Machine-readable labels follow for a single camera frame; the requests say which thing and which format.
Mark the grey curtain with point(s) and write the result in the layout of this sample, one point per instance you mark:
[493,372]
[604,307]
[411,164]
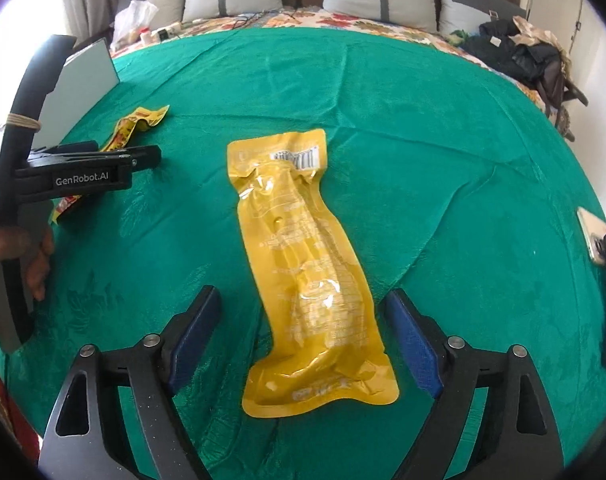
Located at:
[88,0]

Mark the beige patterned cloth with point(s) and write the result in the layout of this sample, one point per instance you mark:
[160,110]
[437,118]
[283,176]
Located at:
[535,32]

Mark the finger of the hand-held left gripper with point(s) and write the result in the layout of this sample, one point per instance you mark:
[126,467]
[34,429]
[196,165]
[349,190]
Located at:
[68,147]
[143,155]

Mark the black bag with clothes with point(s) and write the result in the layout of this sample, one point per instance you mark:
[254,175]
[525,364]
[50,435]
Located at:
[503,52]

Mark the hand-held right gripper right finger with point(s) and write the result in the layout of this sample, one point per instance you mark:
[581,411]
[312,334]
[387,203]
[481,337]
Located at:
[413,345]

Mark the white box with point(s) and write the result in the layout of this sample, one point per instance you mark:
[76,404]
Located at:
[88,80]

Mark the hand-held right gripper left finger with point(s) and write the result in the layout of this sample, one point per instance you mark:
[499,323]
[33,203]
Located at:
[195,340]

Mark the white power strip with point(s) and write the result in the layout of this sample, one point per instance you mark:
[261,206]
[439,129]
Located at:
[167,31]

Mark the clear plastic bag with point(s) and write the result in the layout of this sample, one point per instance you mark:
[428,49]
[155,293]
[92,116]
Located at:
[133,17]

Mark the white smartphone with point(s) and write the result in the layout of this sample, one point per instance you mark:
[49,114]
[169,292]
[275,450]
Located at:
[593,235]

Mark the brown handbag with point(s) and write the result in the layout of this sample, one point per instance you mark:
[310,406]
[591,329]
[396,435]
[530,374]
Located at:
[558,85]

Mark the person's left hand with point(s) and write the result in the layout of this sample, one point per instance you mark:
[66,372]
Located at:
[38,265]

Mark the yellow vacuum snack packet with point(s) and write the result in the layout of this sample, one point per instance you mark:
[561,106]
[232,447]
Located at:
[303,270]

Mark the white bottle red cap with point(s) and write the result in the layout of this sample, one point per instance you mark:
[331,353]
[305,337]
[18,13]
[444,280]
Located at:
[144,36]

